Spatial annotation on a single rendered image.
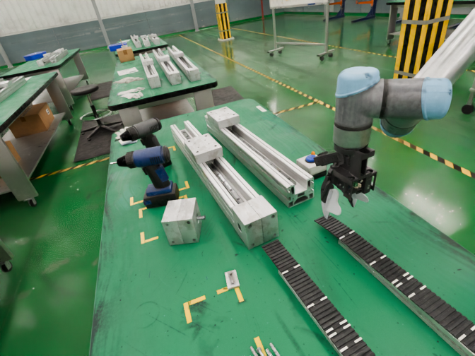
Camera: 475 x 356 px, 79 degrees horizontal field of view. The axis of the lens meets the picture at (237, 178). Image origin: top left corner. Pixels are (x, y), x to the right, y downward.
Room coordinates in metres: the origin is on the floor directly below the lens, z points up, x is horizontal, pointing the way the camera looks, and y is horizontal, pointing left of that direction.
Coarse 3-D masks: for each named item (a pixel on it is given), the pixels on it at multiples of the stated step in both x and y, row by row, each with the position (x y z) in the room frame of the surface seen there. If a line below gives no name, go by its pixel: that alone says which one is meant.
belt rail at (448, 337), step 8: (344, 248) 0.51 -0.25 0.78; (368, 264) 0.44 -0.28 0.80; (376, 272) 0.41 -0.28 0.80; (384, 280) 0.39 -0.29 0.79; (392, 288) 0.37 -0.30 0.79; (400, 296) 0.35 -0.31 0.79; (408, 304) 0.33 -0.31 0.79; (416, 312) 0.31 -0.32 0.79; (424, 312) 0.30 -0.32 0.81; (424, 320) 0.30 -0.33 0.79; (432, 320) 0.28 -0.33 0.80; (432, 328) 0.28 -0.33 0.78; (440, 328) 0.27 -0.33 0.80; (440, 336) 0.26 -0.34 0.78; (448, 336) 0.25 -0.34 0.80; (456, 344) 0.24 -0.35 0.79; (464, 352) 0.23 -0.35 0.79; (472, 352) 0.22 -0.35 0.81
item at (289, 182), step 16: (208, 128) 1.45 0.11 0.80; (224, 128) 1.26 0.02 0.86; (240, 128) 1.22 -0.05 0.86; (224, 144) 1.23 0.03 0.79; (240, 144) 1.06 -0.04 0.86; (256, 144) 1.07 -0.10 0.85; (240, 160) 1.06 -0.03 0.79; (256, 160) 0.91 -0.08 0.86; (272, 160) 0.94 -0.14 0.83; (288, 160) 0.87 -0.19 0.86; (256, 176) 0.93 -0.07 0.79; (272, 176) 0.80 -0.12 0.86; (288, 176) 0.81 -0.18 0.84; (304, 176) 0.76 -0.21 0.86; (288, 192) 0.72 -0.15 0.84; (304, 192) 0.74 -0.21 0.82
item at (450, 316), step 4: (452, 308) 0.30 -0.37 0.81; (448, 312) 0.29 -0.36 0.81; (452, 312) 0.29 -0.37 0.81; (456, 312) 0.29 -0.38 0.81; (440, 316) 0.28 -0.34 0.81; (444, 316) 0.28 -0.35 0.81; (448, 316) 0.28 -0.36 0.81; (452, 316) 0.28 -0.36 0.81; (456, 316) 0.28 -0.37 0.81; (436, 320) 0.28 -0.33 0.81; (440, 320) 0.28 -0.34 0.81; (444, 320) 0.28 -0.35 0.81; (448, 320) 0.27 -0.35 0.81; (452, 320) 0.27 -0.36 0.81; (440, 324) 0.27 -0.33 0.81; (444, 324) 0.27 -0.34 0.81; (448, 324) 0.27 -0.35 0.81
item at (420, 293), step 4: (420, 288) 0.35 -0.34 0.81; (424, 288) 0.35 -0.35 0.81; (412, 292) 0.34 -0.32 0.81; (416, 292) 0.34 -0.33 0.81; (420, 292) 0.34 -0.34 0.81; (424, 292) 0.34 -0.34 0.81; (428, 292) 0.34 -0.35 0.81; (408, 296) 0.33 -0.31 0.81; (412, 296) 0.33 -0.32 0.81; (416, 296) 0.33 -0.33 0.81; (420, 296) 0.33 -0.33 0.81; (424, 296) 0.33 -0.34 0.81; (412, 300) 0.33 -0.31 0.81; (416, 300) 0.32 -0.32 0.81
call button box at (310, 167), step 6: (306, 156) 0.92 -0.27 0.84; (300, 162) 0.88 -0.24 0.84; (306, 162) 0.87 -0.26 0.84; (312, 162) 0.86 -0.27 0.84; (306, 168) 0.85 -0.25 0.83; (312, 168) 0.84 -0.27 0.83; (318, 168) 0.85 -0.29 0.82; (324, 168) 0.86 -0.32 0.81; (312, 174) 0.84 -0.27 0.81; (318, 174) 0.85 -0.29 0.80; (324, 174) 0.86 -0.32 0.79
